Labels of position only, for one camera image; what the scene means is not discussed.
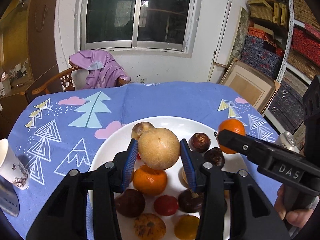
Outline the yellow round pear fruit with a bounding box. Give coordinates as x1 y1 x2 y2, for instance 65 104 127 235
178 168 189 189

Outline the striped pepino melon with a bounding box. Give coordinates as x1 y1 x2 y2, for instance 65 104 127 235
138 128 180 170

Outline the large orange mandarin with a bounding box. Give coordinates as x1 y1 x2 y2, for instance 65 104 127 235
217 118 246 155

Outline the dark brown passion fruit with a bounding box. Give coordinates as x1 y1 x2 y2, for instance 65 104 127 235
203 147 225 169

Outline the orange yellow tomato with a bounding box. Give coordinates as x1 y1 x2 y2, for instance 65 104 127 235
174 215 200 239

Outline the person right hand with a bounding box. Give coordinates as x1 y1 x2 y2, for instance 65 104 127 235
274 185 314 228

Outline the white oval plate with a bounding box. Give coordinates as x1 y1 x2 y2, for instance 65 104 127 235
88 115 249 240

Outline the white beverage can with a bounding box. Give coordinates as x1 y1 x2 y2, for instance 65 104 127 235
274 131 299 153

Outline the small speckled yellow fruit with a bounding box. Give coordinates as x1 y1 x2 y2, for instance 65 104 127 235
131 122 155 141

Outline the dark red plum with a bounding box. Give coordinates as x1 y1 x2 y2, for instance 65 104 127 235
115 189 146 218

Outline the blue patterned tablecloth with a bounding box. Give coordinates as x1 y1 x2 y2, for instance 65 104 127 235
8 82 278 237

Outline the purple jacket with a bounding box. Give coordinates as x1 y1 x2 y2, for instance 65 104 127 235
69 50 131 89

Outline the wooden chair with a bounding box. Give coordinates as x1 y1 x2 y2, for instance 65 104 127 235
31 61 130 95

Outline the white paper cup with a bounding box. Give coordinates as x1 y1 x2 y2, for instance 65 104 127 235
0 139 30 190

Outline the silver metal bottle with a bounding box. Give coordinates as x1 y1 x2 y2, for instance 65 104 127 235
0 177 20 217

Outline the sliding window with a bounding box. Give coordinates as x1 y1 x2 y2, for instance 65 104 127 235
78 0 201 57

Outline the wooden glass cabinet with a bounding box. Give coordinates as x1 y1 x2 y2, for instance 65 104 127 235
0 0 63 98

